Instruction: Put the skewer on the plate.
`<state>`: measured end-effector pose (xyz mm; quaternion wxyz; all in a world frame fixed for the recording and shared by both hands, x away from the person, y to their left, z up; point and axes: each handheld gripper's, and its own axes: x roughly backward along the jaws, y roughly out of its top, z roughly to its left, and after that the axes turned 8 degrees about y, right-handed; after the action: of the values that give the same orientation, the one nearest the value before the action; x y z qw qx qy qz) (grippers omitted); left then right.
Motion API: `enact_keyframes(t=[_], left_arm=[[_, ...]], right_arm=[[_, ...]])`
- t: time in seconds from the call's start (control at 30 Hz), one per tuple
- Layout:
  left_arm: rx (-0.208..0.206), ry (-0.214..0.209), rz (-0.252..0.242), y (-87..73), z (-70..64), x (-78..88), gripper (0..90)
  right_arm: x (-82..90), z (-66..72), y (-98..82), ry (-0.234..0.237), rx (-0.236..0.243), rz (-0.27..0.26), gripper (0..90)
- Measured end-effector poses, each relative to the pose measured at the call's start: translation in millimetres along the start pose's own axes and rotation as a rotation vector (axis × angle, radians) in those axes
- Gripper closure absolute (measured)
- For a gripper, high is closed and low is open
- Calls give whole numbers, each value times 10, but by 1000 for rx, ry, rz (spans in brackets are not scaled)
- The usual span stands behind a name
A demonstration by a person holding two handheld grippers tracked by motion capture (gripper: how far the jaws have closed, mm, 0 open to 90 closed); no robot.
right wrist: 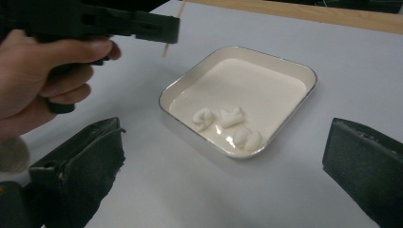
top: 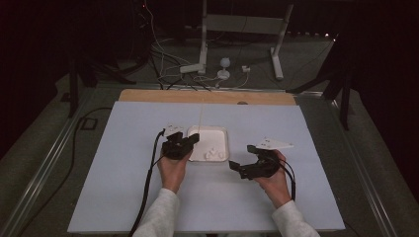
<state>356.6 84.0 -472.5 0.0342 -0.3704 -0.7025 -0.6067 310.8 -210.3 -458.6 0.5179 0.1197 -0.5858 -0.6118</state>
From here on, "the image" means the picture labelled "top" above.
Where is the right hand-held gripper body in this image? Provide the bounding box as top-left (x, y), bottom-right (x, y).
top-left (241, 137), bottom-right (294, 181)

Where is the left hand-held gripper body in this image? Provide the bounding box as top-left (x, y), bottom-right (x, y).
top-left (161, 123), bottom-right (194, 161)

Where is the white rectangular tray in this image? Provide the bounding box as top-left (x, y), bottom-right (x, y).
top-left (187, 125), bottom-right (229, 163)

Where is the wooden skewer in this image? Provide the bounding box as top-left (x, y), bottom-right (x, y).
top-left (197, 102), bottom-right (205, 134)

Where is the person's right hand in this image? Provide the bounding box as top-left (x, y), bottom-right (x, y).
top-left (255, 150), bottom-right (293, 209)

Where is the person's left hand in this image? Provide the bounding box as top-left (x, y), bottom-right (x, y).
top-left (157, 152), bottom-right (192, 194)

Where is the white table cover board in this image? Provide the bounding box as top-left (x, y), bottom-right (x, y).
top-left (67, 100), bottom-right (346, 234)

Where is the white power strip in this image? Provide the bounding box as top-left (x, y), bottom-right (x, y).
top-left (179, 63), bottom-right (206, 74)

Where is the black floor socket plate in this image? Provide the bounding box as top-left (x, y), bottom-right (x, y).
top-left (80, 118), bottom-right (99, 130)

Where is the black tripod stand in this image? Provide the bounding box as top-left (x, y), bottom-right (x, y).
top-left (67, 55), bottom-right (136, 119)
top-left (286, 33), bottom-right (353, 131)

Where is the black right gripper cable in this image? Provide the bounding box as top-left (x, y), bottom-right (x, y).
top-left (278, 159), bottom-right (296, 201)

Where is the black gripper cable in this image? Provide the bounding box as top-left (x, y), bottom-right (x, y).
top-left (278, 159), bottom-right (296, 201)
top-left (127, 128), bottom-right (166, 237)

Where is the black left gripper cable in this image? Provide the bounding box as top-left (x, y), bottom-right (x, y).
top-left (127, 128), bottom-right (166, 237)

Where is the metal floor rail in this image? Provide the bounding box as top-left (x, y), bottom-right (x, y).
top-left (0, 86), bottom-right (97, 237)
top-left (328, 98), bottom-right (401, 237)

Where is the black floor cable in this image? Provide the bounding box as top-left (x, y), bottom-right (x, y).
top-left (18, 107), bottom-right (114, 233)

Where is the white cable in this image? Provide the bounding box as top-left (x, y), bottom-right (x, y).
top-left (143, 2), bottom-right (199, 83)

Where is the white metal stand frame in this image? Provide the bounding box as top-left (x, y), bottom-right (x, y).
top-left (198, 0), bottom-right (294, 81)

